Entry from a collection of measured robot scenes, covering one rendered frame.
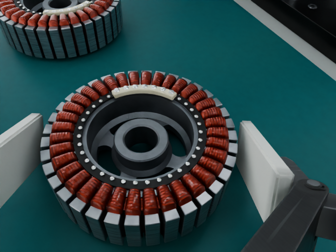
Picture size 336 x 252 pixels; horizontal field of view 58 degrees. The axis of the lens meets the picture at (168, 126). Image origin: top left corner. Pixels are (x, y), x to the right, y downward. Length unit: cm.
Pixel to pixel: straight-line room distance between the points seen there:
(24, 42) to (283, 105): 22
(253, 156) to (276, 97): 10
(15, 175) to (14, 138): 2
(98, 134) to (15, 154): 5
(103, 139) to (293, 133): 14
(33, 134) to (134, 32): 17
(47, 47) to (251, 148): 19
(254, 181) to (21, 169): 12
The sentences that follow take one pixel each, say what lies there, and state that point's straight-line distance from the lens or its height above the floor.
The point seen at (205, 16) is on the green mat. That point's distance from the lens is 35.
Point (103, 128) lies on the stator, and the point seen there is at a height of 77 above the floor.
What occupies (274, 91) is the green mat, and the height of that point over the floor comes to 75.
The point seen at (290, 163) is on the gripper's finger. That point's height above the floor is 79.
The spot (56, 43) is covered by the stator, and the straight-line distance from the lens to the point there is 28.
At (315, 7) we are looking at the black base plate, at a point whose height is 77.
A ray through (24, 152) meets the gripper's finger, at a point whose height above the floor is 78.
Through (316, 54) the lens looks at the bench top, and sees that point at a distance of 33.
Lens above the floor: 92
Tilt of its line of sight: 49 degrees down
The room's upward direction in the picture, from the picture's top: 3 degrees clockwise
